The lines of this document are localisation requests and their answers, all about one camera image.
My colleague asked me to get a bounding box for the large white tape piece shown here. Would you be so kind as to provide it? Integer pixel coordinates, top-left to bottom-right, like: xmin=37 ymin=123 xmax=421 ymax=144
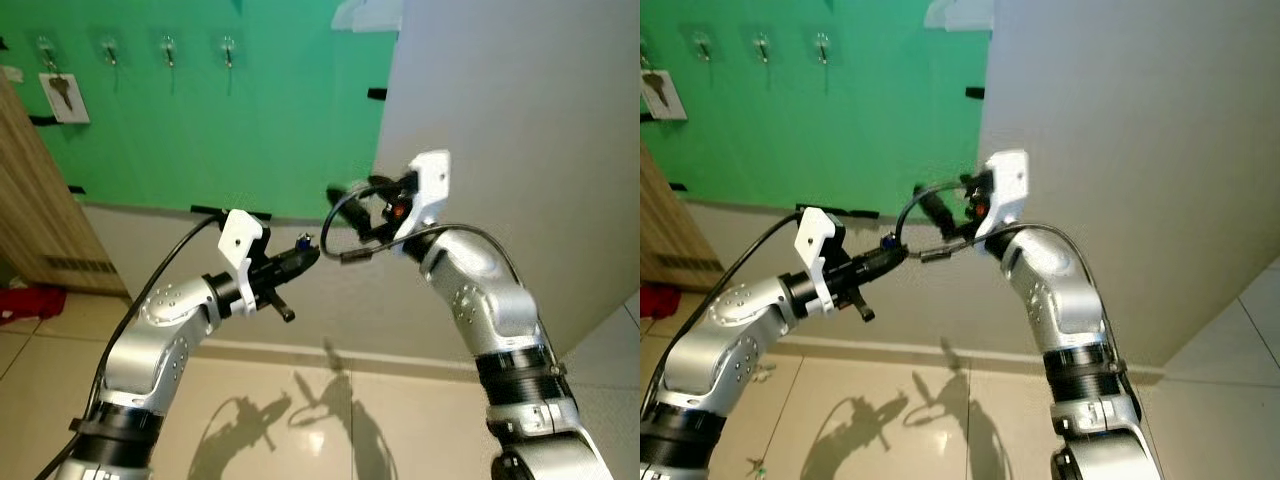
xmin=924 ymin=0 xmax=997 ymax=32
xmin=329 ymin=0 xmax=407 ymax=32

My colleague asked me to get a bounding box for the light wooden door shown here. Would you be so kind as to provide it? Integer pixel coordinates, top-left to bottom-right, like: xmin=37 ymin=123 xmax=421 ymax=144
xmin=640 ymin=138 xmax=714 ymax=294
xmin=0 ymin=74 xmax=130 ymax=297

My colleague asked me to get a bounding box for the white card tag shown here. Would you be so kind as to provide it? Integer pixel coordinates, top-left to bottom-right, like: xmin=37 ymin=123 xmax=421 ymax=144
xmin=37 ymin=71 xmax=92 ymax=126
xmin=640 ymin=69 xmax=689 ymax=122

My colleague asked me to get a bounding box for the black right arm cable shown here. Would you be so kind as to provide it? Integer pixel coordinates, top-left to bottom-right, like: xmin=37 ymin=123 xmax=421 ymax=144
xmin=321 ymin=177 xmax=563 ymax=383
xmin=894 ymin=179 xmax=1138 ymax=383

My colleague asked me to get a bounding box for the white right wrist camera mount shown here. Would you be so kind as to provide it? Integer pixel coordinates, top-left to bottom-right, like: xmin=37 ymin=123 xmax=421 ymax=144
xmin=974 ymin=149 xmax=1030 ymax=240
xmin=394 ymin=149 xmax=452 ymax=242

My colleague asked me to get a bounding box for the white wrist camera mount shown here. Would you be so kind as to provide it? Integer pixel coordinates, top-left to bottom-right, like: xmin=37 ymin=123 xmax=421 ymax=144
xmin=974 ymin=149 xmax=1030 ymax=240
xmin=792 ymin=206 xmax=842 ymax=314
xmin=216 ymin=208 xmax=267 ymax=292
xmin=394 ymin=149 xmax=452 ymax=242

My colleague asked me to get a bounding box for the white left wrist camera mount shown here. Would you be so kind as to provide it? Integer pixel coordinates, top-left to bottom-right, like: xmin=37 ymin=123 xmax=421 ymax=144
xmin=216 ymin=208 xmax=267 ymax=292
xmin=792 ymin=206 xmax=842 ymax=314

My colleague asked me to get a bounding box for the green wall sheet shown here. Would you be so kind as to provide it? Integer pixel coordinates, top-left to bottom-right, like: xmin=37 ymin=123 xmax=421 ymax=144
xmin=640 ymin=0 xmax=992 ymax=221
xmin=0 ymin=0 xmax=403 ymax=222

